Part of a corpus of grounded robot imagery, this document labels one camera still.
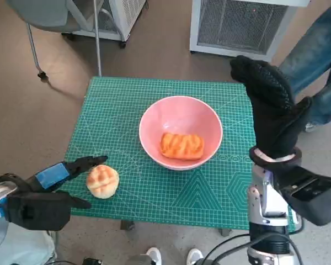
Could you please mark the rectangular striped toy bread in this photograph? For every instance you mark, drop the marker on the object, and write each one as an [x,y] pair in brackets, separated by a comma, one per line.
[182,146]

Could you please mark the grey table leg bracket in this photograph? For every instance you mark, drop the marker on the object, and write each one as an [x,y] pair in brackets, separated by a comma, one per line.
[225,232]
[127,225]

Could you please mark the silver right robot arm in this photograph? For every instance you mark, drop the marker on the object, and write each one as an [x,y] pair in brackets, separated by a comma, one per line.
[267,207]

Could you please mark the pink bowl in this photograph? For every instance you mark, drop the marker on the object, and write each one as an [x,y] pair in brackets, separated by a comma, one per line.
[154,124]

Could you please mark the thin metal pole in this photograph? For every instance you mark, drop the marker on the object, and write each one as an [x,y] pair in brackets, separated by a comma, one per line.
[97,41]

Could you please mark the round toy bread bun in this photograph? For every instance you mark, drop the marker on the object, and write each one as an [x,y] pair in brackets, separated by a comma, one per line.
[102,180]

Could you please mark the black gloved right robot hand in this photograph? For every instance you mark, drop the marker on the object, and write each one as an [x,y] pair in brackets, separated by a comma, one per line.
[273,116]

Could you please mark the wide white mesh cabinet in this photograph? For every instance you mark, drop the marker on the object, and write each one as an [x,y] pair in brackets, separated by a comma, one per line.
[237,25]

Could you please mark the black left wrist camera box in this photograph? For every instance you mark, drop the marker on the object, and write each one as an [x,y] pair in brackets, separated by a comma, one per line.
[38,211]

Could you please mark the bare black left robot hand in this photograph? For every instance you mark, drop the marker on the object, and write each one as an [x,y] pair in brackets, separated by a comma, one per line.
[52,175]

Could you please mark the person in pale trousers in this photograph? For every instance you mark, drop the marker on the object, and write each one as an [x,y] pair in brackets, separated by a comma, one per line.
[30,248]

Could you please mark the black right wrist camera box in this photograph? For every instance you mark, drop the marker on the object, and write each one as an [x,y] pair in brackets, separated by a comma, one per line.
[314,198]

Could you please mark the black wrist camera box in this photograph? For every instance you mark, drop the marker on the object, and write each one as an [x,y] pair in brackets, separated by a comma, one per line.
[314,198]
[38,211]

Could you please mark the white mesh cabinet on casters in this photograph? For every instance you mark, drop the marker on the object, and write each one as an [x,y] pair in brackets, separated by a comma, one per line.
[124,13]

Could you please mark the green cutting mat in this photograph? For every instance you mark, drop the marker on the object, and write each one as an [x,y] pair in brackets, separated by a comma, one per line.
[165,193]

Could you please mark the grey chair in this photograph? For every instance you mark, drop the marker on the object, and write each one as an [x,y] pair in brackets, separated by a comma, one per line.
[44,13]

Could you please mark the person in blue trousers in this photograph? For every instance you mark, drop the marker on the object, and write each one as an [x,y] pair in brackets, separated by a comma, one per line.
[320,55]

